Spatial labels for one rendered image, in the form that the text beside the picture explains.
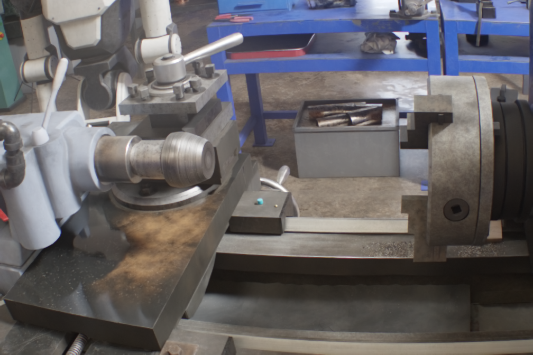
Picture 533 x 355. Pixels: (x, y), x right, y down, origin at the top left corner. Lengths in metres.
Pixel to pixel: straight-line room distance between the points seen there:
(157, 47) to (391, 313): 1.03
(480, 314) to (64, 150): 0.83
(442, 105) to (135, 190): 0.68
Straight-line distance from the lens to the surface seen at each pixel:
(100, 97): 1.84
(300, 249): 1.13
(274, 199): 1.22
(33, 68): 1.92
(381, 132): 2.91
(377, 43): 2.69
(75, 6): 1.74
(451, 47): 2.62
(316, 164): 3.02
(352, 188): 2.94
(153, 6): 1.73
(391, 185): 2.95
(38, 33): 1.91
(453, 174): 0.75
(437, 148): 0.75
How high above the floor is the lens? 1.50
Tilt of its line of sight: 27 degrees down
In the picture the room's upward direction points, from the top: 8 degrees counter-clockwise
